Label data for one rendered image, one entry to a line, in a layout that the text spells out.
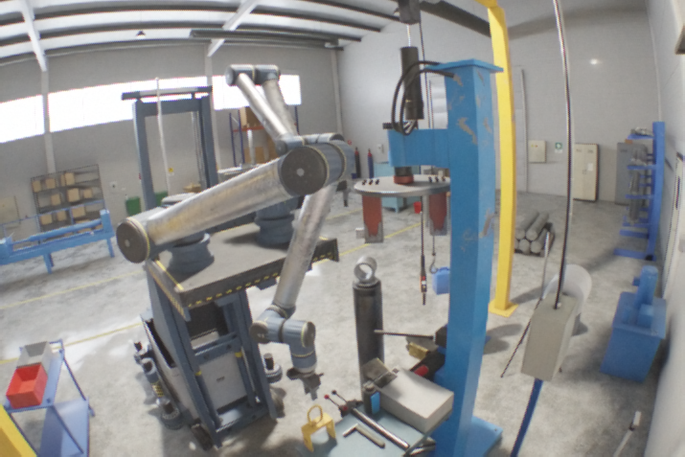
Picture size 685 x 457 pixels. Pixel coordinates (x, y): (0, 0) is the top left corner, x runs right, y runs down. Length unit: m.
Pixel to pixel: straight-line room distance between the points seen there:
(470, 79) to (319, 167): 0.87
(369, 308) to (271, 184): 1.56
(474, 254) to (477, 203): 0.25
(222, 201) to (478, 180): 1.08
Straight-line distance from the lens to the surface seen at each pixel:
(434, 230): 2.00
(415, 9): 2.90
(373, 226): 2.00
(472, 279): 1.74
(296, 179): 1.00
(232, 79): 2.25
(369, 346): 2.63
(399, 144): 1.88
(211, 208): 1.21
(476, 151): 1.57
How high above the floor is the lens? 2.54
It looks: 12 degrees down
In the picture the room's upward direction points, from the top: 5 degrees counter-clockwise
